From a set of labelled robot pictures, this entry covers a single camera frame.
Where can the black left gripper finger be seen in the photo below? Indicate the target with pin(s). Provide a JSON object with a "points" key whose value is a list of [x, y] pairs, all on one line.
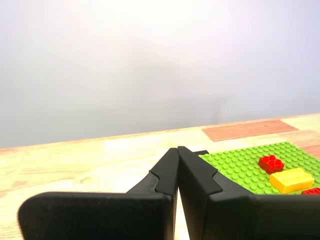
{"points": [[100, 217], [250, 220]]}

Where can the yellow toy brick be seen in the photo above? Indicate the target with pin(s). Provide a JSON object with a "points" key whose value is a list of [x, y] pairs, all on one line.
{"points": [[291, 181]]}

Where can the black tape corner mark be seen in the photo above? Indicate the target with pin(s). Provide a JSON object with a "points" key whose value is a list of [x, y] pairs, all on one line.
{"points": [[201, 152]]}

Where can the red toy brick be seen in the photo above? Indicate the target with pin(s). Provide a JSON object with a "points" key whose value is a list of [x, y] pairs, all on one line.
{"points": [[312, 192], [271, 165]]}

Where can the green studded baseplate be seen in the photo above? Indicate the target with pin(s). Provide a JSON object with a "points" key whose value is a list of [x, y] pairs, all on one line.
{"points": [[237, 165]]}

